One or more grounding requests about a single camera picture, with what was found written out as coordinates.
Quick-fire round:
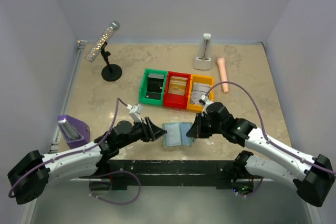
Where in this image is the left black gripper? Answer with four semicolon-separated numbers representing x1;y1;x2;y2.
118;117;167;149

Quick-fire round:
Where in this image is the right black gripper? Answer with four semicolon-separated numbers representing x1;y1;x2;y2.
186;112;225;138

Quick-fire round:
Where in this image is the teal leather card holder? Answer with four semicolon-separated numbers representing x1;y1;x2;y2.
162;122;196;147

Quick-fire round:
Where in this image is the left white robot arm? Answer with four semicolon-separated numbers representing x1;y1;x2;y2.
7;117;167;205

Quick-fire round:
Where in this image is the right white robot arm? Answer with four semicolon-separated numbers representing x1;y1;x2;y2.
186;102;335;207

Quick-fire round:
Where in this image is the white cards stack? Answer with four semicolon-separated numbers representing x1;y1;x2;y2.
190;82;211;105

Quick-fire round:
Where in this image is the gold cards stack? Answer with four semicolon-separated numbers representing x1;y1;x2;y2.
168;76;188;96

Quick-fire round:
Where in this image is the black cards stack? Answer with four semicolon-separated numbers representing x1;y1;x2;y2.
145;73;164;100

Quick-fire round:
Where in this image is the green plastic bin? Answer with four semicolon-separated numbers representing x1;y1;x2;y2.
139;68;168;106

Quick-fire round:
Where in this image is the red plastic bin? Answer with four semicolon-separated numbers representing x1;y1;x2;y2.
163;71;191;110

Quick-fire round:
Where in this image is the yellow plastic bin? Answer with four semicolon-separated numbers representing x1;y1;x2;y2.
186;74;215;112

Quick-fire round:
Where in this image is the white metronome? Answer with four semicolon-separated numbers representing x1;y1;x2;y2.
193;33;212;70

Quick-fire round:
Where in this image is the black microphone stand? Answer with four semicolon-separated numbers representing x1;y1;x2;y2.
101;42;122;82

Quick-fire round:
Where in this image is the pink flashlight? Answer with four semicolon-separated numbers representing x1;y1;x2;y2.
216;58;229;93

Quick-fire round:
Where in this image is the purple block fixture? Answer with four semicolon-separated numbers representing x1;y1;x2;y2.
57;114;91;149

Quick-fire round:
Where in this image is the glitter silver microphone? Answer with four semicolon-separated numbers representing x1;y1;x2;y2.
85;20;120;63

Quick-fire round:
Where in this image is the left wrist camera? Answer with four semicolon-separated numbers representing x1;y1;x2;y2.
127;104;143;122

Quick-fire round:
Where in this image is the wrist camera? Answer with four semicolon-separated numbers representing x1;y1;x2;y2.
199;95;214;111
127;104;143;122

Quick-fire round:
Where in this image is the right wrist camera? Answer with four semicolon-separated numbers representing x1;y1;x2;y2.
199;95;214;111

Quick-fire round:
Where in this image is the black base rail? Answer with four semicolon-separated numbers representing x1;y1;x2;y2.
82;159;261;190

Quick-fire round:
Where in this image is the purple cable loop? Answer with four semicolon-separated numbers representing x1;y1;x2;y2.
88;170;141;204

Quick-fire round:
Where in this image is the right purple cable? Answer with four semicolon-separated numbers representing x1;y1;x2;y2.
201;81;336;176

